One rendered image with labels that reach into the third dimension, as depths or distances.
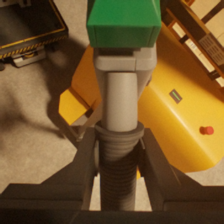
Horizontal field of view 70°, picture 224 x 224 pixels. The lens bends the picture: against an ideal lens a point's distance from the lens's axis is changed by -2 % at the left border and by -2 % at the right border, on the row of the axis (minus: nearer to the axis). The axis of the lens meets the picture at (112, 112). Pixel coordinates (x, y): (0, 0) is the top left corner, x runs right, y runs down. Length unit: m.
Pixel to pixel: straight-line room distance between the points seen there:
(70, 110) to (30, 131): 0.47
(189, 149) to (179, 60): 0.42
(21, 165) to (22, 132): 0.25
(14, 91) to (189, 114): 1.36
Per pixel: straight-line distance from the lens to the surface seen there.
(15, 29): 1.49
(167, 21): 1.01
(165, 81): 0.78
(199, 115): 0.84
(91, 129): 0.15
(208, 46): 0.91
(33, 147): 1.50
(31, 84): 1.61
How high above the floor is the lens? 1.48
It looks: 70 degrees down
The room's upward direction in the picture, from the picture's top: 52 degrees clockwise
